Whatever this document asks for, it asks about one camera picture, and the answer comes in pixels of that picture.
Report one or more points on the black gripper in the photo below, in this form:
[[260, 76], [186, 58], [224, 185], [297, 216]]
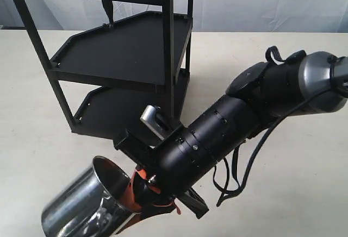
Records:
[[162, 175]]

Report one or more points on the stainless steel pitcher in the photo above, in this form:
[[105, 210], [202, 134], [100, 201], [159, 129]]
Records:
[[86, 206]]

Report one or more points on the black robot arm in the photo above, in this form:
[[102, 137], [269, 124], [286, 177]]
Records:
[[257, 101]]

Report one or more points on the black metal shelf rack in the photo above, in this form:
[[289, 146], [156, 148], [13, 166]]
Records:
[[104, 78]]

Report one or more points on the white backdrop curtain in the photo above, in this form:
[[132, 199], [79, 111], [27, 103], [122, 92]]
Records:
[[209, 15]]

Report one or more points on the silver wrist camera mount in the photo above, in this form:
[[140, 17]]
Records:
[[155, 119]]

